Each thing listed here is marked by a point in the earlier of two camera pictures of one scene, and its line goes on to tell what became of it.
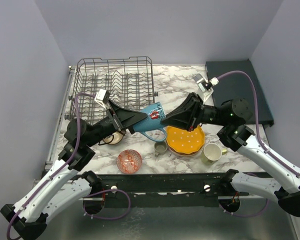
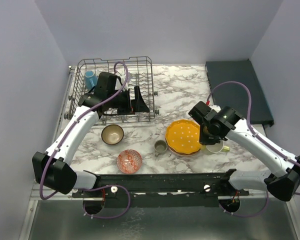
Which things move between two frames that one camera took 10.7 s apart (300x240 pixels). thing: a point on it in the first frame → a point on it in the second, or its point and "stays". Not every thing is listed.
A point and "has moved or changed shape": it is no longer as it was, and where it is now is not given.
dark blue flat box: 239,85 stays
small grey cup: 160,147 stays
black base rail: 165,189 stays
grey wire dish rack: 128,82 stays
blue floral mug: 155,113 → 91,79
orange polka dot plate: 180,140 stays
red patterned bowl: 129,161 stays
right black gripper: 189,114 → 205,140
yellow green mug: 212,152 has moved or changed shape
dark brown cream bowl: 114,138 stays
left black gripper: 127,118 → 138,104
